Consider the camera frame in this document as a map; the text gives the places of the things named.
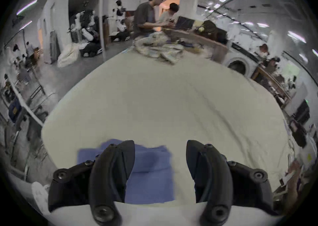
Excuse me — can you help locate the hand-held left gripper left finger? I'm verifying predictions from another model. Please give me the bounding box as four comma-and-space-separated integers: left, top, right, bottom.
48, 140, 135, 226

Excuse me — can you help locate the wooden table with laptop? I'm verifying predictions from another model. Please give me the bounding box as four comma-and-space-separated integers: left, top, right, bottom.
163, 16, 228, 63

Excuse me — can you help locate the pile of light garments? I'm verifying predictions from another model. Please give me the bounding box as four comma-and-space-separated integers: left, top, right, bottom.
134, 33, 207, 65

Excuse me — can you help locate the bed with beige sheet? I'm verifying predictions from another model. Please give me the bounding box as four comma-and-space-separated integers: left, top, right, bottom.
41, 47, 293, 205

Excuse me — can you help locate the white bag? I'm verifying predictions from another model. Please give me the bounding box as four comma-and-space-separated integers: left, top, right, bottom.
57, 43, 82, 68

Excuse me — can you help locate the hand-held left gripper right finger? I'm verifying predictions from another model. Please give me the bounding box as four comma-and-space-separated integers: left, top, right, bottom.
186, 140, 279, 226

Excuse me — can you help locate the white humanoid robot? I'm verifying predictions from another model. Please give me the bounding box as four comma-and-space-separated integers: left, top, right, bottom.
111, 0, 130, 42

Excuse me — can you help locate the white washing machine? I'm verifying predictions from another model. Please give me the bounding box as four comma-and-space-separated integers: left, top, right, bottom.
222, 42, 261, 78

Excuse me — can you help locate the folded blue cloth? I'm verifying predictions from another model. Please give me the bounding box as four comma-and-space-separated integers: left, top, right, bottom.
78, 139, 175, 204

